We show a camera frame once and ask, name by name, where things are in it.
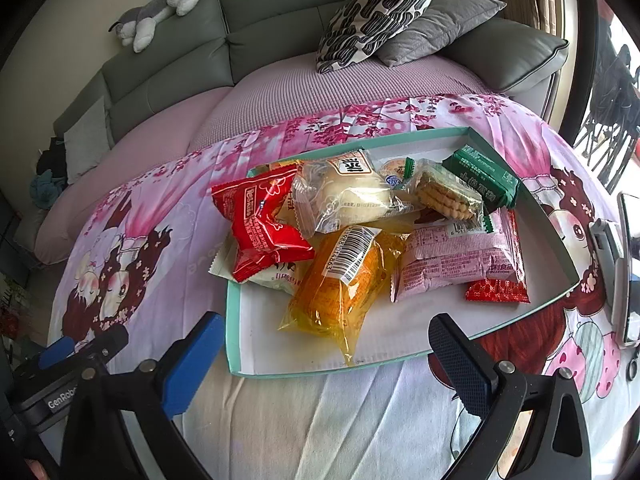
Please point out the pink snack packet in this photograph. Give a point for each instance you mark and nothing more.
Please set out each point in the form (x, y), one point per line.
(450, 260)

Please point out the orange clear snack packet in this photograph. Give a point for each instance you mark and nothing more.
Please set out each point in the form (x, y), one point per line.
(330, 295)

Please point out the small round pastry packet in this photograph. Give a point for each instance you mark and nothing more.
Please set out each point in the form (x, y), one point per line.
(392, 172)

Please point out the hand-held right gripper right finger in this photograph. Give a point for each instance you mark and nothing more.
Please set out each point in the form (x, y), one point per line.
(460, 365)

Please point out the grey sofa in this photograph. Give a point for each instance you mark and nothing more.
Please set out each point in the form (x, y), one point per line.
(270, 20)

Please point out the black white patterned pillow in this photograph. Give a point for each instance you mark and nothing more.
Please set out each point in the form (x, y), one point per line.
(375, 15)

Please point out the black smartphone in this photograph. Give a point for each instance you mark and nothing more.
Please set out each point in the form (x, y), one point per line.
(631, 270)

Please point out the white tray with teal rim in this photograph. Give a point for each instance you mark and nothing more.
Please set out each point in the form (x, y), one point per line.
(270, 340)

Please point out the pink printed blanket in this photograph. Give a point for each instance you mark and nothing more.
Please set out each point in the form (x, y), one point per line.
(165, 260)

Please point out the dark green snack packet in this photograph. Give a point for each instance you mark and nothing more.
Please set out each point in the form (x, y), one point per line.
(480, 170)

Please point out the grey white plush dog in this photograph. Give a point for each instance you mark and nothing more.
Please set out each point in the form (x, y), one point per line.
(160, 7)

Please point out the round bun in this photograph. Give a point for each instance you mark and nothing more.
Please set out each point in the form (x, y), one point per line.
(350, 195)

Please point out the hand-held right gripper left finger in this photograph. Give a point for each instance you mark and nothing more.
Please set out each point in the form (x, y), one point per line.
(190, 365)

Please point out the red gold patterned snack packet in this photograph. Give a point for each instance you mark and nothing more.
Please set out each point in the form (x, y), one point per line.
(497, 291)

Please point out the teal cloth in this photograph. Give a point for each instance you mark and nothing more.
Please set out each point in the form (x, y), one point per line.
(45, 189)

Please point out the grey white phone stand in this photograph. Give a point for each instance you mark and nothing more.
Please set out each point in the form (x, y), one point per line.
(607, 250)

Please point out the pale grey pillow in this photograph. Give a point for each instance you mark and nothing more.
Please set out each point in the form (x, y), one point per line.
(87, 142)

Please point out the dark clothes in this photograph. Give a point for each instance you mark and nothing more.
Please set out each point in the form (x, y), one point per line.
(50, 157)

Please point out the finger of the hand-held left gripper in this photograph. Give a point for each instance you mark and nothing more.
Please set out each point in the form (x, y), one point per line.
(52, 352)
(107, 341)

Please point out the black folding rack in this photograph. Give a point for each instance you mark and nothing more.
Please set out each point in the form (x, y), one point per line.
(615, 110)

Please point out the pale cream snack packet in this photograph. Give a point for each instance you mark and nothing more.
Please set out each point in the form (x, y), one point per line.
(265, 280)

